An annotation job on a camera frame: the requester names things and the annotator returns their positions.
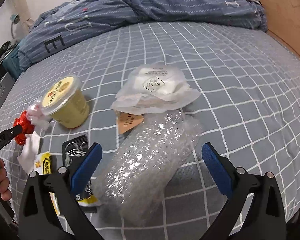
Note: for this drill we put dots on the blue striped duvet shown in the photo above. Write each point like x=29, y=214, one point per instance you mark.
x=78, y=20

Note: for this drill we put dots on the white tissue paper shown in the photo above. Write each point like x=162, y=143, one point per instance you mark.
x=29, y=152

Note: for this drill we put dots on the grey checked bed sheet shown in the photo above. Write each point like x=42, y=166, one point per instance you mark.
x=249, y=109

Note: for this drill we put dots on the bubble wrap sheet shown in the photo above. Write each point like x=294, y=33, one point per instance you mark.
x=133, y=182

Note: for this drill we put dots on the white red plastic bag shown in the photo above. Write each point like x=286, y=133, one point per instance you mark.
x=36, y=117

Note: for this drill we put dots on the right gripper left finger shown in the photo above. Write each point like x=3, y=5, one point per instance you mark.
x=48, y=210

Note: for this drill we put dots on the white drawstring pouch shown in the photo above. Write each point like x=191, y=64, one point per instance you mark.
x=154, y=88

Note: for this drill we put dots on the brown paper tag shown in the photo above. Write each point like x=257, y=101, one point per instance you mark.
x=127, y=121

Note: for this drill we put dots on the black wet wipe packet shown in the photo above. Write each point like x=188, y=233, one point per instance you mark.
x=73, y=154

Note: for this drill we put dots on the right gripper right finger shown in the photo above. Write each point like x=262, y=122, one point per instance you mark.
x=266, y=216

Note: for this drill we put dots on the yellow yogurt cup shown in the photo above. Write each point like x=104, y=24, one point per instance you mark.
x=65, y=102

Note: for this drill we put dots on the person's left hand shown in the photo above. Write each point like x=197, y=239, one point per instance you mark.
x=4, y=183

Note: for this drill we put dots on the blue desk lamp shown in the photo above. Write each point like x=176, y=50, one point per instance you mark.
x=15, y=19

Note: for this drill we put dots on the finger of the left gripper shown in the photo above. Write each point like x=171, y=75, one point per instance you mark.
x=7, y=135

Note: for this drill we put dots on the teal suitcase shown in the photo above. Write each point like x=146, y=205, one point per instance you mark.
x=11, y=63

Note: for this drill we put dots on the wooden headboard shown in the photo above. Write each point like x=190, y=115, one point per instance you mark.
x=283, y=18

